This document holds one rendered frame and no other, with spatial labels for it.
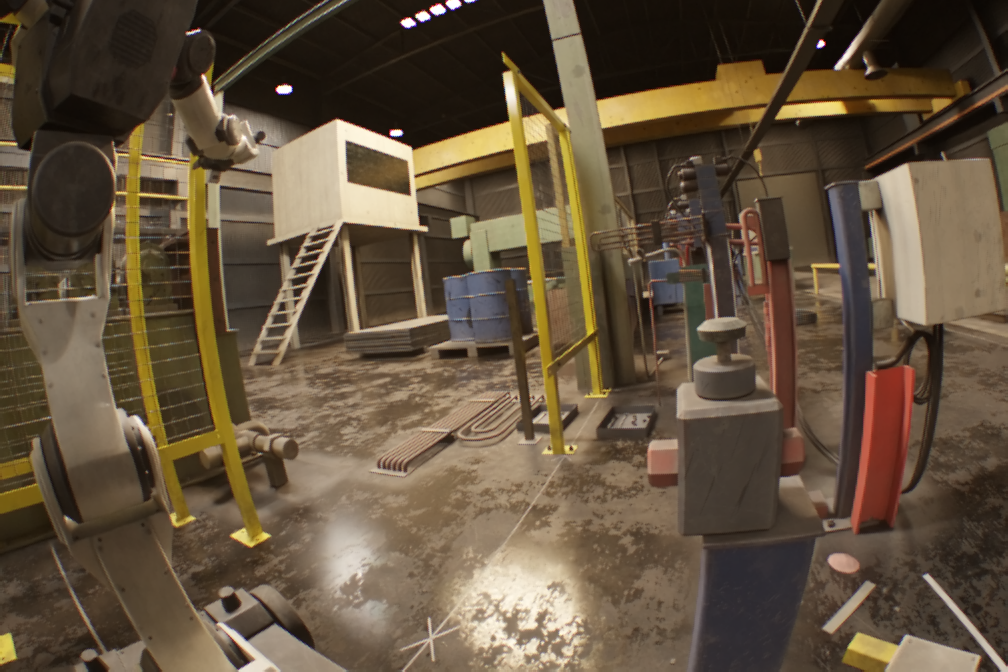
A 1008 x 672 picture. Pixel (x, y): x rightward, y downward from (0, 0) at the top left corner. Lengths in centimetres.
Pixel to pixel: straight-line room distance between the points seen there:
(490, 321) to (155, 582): 483
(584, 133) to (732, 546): 304
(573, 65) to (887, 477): 319
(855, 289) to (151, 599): 153
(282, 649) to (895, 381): 152
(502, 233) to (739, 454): 1170
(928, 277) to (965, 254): 14
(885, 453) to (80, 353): 170
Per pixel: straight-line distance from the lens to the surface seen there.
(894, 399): 131
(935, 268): 116
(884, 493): 143
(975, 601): 126
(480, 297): 521
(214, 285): 249
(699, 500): 41
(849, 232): 123
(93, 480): 66
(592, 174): 316
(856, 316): 124
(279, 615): 104
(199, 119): 107
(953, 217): 120
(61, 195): 57
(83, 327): 71
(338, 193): 952
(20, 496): 147
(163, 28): 77
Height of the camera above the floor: 79
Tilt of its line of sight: 1 degrees down
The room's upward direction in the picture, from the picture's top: 7 degrees counter-clockwise
